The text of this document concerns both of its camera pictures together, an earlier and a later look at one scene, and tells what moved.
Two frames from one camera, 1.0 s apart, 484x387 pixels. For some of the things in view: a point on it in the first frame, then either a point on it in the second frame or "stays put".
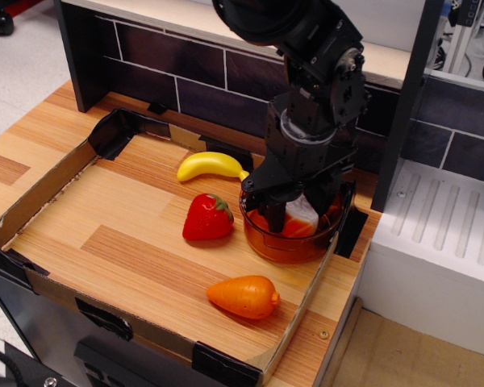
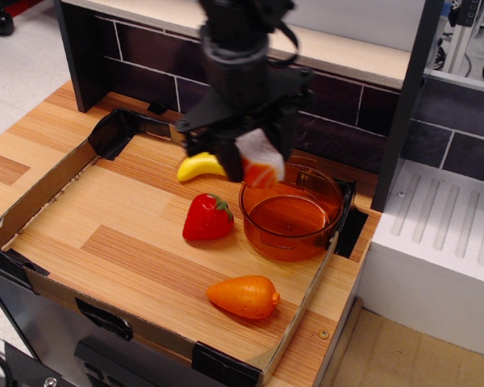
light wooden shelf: x=201 y=18 stays put
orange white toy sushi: x=300 y=219 → x=263 y=164
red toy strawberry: x=207 y=216 stays put
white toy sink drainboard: x=433 y=266 stays put
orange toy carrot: x=247 y=297 stays put
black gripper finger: x=324 y=193 → x=282 y=131
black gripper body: x=294 y=161 → x=244 y=93
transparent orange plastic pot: x=307 y=235 stays put
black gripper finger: x=276 y=213 → x=227 y=154
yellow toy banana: x=211 y=163 stays put
